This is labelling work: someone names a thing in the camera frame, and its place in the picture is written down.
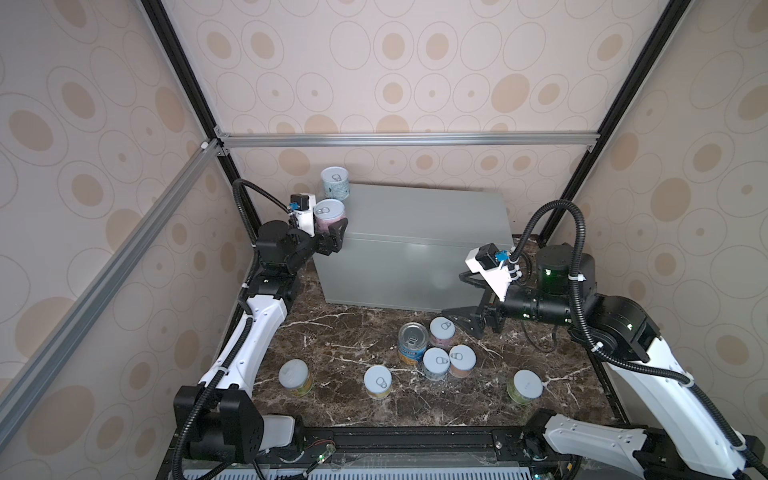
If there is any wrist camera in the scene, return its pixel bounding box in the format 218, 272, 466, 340
289, 193, 316, 237
465, 243, 522, 301

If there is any yellow label white-lid can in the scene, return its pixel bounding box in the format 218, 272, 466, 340
363, 365, 392, 399

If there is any blue label white-lid can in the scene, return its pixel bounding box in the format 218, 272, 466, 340
421, 347, 451, 382

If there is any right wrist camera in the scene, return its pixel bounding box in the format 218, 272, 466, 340
465, 243, 522, 301

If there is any left diagonal aluminium rail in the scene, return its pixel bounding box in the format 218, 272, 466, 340
1, 139, 221, 449

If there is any left black corner post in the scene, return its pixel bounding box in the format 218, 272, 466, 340
140, 0, 268, 241

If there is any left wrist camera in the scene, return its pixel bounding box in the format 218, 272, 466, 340
289, 193, 316, 237

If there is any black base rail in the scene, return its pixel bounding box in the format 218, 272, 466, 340
155, 424, 673, 480

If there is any pink can near cabinet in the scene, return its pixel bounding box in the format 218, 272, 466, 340
429, 316, 456, 349

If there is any peach label white-lid can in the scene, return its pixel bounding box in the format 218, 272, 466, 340
449, 344, 477, 378

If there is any green orange label can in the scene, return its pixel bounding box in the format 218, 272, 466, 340
507, 370, 544, 405

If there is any teal label white-lid can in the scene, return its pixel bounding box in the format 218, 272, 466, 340
321, 166, 350, 201

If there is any open blue label can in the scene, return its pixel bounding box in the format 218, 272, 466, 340
398, 322, 429, 365

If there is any right black corner post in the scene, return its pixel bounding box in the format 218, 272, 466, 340
538, 0, 691, 244

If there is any green yellow label can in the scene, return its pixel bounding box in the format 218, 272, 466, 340
278, 359, 313, 397

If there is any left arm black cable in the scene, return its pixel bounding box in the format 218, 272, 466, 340
171, 178, 290, 480

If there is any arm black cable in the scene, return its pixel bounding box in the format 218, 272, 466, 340
509, 199, 768, 480
171, 178, 290, 480

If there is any pink label white-lid can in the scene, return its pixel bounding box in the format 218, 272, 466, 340
313, 199, 346, 235

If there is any grey metal cabinet box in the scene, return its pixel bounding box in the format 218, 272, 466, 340
313, 184, 513, 312

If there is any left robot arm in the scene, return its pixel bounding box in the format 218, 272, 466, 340
171, 218, 348, 479

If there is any horizontal aluminium rail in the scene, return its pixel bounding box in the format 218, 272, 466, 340
220, 131, 600, 149

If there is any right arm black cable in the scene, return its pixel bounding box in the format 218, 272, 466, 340
509, 199, 768, 480

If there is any black corner post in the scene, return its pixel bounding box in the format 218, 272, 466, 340
538, 0, 691, 244
140, 0, 268, 241

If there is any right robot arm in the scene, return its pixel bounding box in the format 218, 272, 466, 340
442, 243, 767, 479

